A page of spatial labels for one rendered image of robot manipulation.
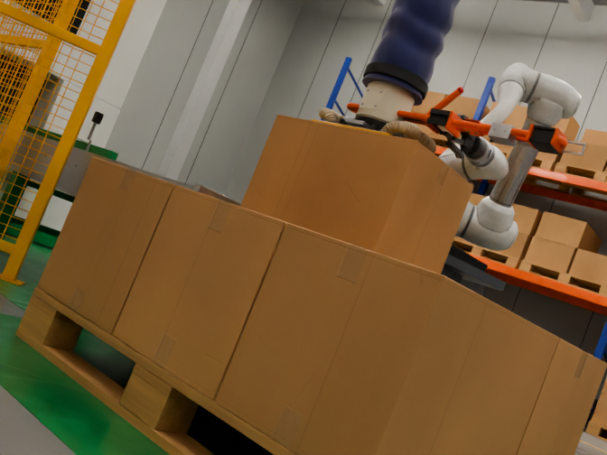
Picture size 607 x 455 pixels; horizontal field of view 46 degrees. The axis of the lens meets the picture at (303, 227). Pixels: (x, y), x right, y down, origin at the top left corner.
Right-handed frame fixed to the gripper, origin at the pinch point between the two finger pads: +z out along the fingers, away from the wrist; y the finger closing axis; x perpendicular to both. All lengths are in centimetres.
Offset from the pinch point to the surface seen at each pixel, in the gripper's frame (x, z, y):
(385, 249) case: -4.7, 13.5, 46.1
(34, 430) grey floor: -11, 106, 109
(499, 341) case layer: -63, 48, 60
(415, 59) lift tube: 17.4, 5.9, -18.1
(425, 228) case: -4.6, -2.9, 34.1
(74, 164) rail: 141, 33, 55
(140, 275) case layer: 15, 77, 78
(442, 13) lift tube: 16.3, 3.6, -36.4
